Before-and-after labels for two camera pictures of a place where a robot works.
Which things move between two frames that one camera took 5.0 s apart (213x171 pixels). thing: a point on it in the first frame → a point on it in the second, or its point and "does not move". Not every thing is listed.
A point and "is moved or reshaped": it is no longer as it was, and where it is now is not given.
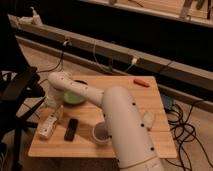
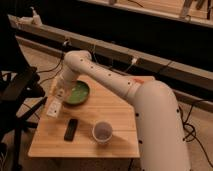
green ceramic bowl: (73, 98) does not move
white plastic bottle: (45, 131) is moved or reshaped
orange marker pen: (141, 83) does not move
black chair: (21, 92) does not move
